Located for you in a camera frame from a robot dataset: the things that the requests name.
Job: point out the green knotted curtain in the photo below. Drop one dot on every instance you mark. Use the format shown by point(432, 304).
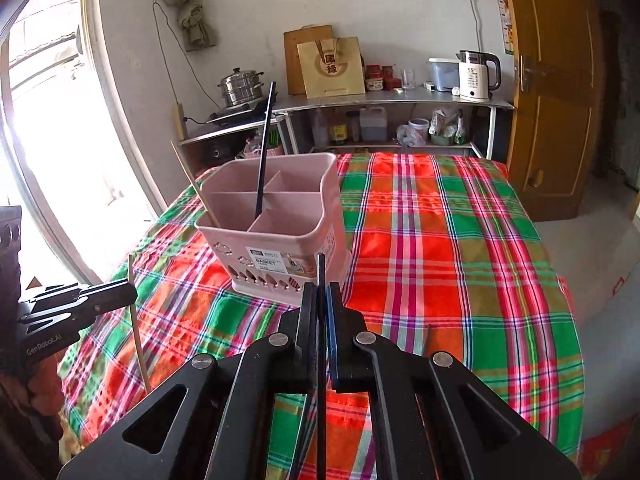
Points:
point(195, 20)

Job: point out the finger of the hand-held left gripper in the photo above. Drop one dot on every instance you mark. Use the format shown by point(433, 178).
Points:
point(90, 310)
point(100, 289)

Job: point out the clear drinking glass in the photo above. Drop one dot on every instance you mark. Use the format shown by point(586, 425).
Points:
point(408, 80)

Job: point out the clear plastic bag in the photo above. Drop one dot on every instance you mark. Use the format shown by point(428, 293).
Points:
point(405, 137)

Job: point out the dark liquid plastic jug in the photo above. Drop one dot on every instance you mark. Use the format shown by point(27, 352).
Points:
point(374, 125)

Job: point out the slim dark bottle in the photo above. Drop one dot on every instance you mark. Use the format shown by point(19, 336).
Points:
point(354, 127)

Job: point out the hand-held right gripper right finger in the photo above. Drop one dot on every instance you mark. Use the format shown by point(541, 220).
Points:
point(333, 322)

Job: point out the pink plastic utensil basket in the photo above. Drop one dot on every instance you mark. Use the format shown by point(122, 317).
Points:
point(225, 242)

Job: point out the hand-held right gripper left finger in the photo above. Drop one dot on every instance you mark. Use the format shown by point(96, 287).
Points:
point(311, 322)

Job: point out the black induction cooker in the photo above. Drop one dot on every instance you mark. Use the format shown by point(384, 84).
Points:
point(235, 112)

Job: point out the clear plastic bottle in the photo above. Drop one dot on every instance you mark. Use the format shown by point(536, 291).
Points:
point(319, 130)

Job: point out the black chopstick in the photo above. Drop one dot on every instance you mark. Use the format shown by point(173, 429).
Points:
point(264, 150)
point(320, 270)

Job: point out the white electric kettle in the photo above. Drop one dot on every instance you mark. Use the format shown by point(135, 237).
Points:
point(475, 80)

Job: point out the brown wooden door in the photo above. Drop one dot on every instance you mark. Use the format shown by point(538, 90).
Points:
point(555, 110)

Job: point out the beige power strip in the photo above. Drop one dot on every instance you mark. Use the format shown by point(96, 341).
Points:
point(180, 122)

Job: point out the metal shelf table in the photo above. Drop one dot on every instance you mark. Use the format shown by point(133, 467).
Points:
point(380, 99)

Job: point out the wall calendar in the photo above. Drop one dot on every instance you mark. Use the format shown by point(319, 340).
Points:
point(505, 15)

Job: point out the dark sauce bottle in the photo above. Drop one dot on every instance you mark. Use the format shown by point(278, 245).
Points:
point(338, 130)

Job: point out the wooden cutting board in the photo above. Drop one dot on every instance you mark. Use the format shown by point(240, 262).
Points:
point(292, 55)

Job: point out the white window frame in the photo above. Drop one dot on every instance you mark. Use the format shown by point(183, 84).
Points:
point(92, 85)

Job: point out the water filter jug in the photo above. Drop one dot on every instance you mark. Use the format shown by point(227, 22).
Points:
point(442, 75)

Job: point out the white plastic tub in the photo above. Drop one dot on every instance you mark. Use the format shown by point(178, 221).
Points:
point(419, 132)

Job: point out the tan paper gift bag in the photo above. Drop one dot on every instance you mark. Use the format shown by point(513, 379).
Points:
point(332, 72)

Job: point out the wooden chopstick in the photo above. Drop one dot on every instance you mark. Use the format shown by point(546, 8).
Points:
point(195, 183)
point(138, 330)

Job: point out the stainless steel steamer pot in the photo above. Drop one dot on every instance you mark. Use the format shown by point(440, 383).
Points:
point(241, 86)

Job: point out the plaid tablecloth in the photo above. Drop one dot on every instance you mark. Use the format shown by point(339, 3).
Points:
point(450, 260)

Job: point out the bag of packets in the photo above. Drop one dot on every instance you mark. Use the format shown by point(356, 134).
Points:
point(447, 127)

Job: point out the red lidded jar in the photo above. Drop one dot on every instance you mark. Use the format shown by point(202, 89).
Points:
point(390, 79)
point(373, 80)

